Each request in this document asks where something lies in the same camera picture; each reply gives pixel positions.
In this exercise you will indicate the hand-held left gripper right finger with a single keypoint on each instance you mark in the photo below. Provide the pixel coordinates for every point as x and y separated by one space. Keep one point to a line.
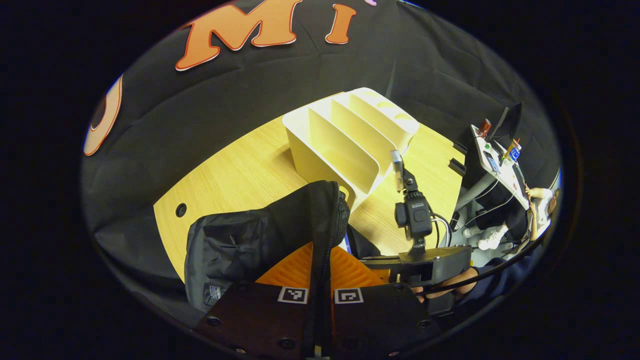
380 315

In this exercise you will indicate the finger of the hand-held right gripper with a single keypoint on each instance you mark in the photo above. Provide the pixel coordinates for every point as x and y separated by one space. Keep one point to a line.
380 261

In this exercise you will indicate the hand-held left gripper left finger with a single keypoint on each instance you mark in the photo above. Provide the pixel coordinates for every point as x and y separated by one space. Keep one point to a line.
255 315

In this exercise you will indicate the blue book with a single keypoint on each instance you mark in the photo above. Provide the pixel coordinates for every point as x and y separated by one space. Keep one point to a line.
348 244

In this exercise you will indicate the black schoolbag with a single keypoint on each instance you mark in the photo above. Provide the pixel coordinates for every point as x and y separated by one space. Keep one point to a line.
250 235

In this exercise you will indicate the white bookshelf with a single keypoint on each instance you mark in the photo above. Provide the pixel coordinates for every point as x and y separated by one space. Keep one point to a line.
310 150

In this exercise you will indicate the white desk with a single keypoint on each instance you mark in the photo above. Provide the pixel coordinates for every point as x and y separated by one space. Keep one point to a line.
480 145

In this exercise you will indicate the black monitor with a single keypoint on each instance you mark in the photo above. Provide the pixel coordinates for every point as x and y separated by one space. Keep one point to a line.
510 120

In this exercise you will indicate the black backdrop cloth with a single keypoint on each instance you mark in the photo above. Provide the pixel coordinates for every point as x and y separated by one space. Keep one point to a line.
200 125

